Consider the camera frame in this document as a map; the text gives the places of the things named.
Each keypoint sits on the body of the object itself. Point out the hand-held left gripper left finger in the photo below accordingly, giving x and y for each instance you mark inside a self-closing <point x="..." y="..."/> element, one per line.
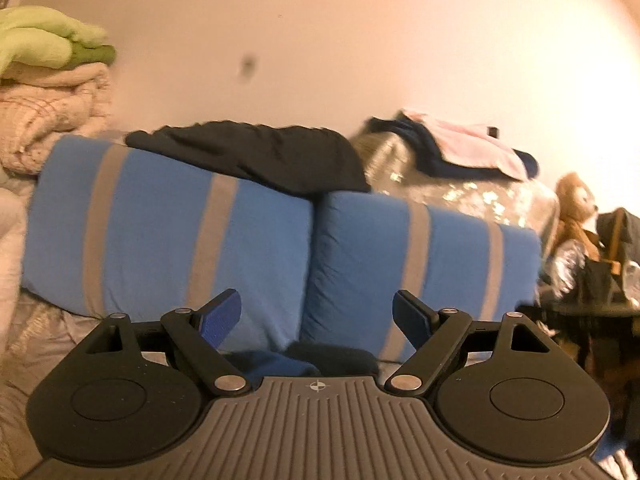
<point x="222" y="317"/>

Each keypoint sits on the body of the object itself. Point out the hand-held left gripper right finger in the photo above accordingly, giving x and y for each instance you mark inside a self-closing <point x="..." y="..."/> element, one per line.
<point x="411" y="317"/>

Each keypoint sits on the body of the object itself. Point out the blue and navy fleece garment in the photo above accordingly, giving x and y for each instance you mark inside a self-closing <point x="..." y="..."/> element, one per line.
<point x="285" y="360"/>

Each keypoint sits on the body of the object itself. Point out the small blue grey-striped pillow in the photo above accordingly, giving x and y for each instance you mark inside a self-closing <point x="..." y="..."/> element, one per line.
<point x="370" y="260"/>

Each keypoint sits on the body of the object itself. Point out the large blue grey-striped pillow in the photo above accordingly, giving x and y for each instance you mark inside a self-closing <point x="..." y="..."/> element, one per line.
<point x="150" y="240"/>

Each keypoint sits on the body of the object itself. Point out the navy folded garment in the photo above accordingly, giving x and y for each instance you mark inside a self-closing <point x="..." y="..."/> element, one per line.
<point x="425" y="155"/>

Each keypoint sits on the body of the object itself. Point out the black garment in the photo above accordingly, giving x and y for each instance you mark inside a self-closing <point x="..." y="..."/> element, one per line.
<point x="260" y="152"/>

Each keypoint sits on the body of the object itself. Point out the pink folded garment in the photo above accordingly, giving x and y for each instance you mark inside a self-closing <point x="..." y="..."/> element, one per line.
<point x="475" y="145"/>

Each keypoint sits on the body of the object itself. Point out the grey quilted bedspread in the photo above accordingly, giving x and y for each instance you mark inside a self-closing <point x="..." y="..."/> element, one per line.
<point x="35" y="345"/>

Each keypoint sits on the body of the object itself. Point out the brown teddy bear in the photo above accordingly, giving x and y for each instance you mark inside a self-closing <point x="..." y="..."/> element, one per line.
<point x="575" y="205"/>

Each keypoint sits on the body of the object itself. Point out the dark bag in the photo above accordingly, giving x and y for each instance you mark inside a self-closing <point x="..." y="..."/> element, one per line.
<point x="617" y="255"/>

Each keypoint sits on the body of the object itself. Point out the white padded quilt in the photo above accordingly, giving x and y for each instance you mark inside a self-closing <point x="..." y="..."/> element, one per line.
<point x="10" y="250"/>

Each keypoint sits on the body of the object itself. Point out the beige knitted blanket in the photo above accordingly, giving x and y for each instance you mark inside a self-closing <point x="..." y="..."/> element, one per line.
<point x="45" y="110"/>

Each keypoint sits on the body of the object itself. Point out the green fleece blanket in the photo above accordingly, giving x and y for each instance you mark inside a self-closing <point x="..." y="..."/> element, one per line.
<point x="40" y="35"/>

